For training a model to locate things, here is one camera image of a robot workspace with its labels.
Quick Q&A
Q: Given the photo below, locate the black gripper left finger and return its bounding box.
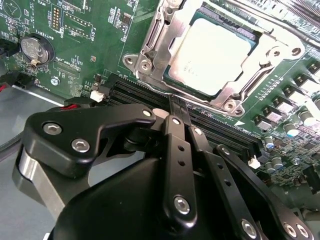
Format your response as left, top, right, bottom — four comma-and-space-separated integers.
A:
11, 94, 200, 230

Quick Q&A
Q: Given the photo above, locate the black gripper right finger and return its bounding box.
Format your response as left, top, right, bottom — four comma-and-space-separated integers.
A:
179, 96, 317, 240

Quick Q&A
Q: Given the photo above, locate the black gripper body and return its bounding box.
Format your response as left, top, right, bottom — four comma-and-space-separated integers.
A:
53, 127, 241, 240

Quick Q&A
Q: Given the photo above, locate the silver CPU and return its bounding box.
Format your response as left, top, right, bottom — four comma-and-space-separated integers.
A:
162, 3, 258, 97

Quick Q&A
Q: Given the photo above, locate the metal socket cover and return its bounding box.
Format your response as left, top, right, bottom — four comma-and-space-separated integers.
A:
139, 0, 283, 103

